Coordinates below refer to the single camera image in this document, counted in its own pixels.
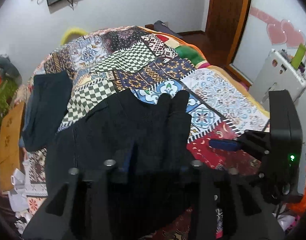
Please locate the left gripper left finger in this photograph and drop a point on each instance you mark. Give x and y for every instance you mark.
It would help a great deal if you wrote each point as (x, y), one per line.
(81, 207)

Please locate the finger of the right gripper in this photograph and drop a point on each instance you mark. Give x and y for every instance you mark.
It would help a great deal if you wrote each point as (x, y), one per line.
(225, 144)

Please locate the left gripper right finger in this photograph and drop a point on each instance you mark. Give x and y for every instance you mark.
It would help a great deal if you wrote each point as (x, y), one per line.
(244, 213)

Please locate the black pants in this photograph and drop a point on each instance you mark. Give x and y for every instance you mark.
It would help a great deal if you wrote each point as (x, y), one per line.
(149, 187)

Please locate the white crumpled cloth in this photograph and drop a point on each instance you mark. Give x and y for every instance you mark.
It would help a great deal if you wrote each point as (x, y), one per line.
(17, 194)

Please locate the white bedside appliance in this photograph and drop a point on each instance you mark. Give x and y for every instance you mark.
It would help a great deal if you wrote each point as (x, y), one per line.
(277, 74)

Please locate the wooden lap tray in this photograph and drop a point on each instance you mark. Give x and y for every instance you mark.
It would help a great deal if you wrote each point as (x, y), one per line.
(11, 155)

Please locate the colourful patchwork bed quilt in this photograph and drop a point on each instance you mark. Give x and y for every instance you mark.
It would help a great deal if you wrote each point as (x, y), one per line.
(151, 63)

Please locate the dark teal folded garment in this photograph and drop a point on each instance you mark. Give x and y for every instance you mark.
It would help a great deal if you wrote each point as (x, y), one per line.
(51, 93)

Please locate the grey bag on floor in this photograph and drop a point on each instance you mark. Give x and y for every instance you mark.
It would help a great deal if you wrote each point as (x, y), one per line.
(162, 27)

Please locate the wooden door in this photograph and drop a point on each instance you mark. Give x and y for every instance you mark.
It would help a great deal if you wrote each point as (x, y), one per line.
(224, 29)

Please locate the yellow fuzzy headboard arch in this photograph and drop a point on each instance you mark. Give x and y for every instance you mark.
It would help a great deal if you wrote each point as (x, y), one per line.
(71, 33)

